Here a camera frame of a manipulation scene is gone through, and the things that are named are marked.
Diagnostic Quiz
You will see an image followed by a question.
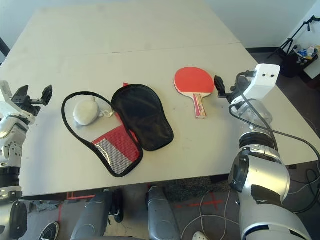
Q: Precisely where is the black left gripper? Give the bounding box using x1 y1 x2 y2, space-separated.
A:
10 84 54 119

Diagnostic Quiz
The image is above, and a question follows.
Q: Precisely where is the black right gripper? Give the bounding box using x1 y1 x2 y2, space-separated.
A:
214 74 248 104

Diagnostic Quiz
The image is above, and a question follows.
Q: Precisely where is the red ping-pong paddle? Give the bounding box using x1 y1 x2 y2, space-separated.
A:
173 66 216 121

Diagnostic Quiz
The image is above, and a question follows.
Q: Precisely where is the black red paddle case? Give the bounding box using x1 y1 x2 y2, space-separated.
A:
61 81 175 179

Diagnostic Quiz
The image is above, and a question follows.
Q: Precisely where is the black bin with bottles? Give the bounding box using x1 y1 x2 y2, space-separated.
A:
279 44 320 79

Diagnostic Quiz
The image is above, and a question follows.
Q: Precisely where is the black tripod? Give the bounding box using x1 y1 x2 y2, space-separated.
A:
266 15 317 60

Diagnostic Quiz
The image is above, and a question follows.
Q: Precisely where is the red tape line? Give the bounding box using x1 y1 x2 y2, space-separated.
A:
58 190 99 224

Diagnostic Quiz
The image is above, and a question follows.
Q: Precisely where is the red tape cross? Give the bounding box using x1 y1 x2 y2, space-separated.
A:
174 191 224 210

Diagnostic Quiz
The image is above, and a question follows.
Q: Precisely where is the black white-laced sneaker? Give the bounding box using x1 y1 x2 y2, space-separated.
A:
38 220 61 240

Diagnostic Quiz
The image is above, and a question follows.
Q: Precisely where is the grey robot left leg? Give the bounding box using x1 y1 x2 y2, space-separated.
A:
70 192 118 240

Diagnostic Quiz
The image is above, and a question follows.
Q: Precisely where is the grey robot leg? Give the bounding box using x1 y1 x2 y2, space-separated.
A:
70 192 118 240
145 186 181 240

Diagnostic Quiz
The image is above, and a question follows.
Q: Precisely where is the grey robot right leg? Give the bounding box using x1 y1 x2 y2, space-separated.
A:
145 186 181 240

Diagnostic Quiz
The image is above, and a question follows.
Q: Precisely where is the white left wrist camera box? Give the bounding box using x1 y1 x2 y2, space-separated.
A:
0 79 14 107

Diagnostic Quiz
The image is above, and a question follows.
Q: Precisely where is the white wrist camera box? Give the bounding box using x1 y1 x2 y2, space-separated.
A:
242 63 280 100
0 79 14 107

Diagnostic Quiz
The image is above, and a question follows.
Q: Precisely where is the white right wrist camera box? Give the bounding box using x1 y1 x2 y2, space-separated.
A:
242 63 280 100

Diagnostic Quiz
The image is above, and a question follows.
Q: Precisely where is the black table frame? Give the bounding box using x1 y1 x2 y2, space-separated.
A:
0 36 11 58

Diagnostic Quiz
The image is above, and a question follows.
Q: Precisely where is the black floor cable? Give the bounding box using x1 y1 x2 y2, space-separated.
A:
284 163 320 215

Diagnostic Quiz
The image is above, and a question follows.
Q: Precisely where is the white floor cable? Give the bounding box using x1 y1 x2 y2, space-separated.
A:
180 189 241 240

